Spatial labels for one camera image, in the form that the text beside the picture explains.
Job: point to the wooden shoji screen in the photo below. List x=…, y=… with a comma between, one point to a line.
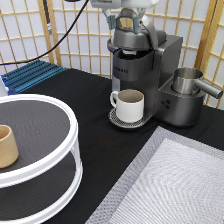
x=74, y=35

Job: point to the white ceramic mug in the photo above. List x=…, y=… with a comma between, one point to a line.
x=128, y=105

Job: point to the tan paper cup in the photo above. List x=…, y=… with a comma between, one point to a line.
x=8, y=147

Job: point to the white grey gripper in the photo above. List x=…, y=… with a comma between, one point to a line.
x=116, y=4

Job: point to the steel milk frother jug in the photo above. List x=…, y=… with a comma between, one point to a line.
x=188, y=81

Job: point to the dark grey coffee machine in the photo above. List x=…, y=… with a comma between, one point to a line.
x=146, y=62

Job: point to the white two-tier round shelf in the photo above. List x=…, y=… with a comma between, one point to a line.
x=48, y=171

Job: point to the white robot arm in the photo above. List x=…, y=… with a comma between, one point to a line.
x=114, y=10

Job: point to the grey woven placemat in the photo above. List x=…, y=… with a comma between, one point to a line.
x=172, y=180

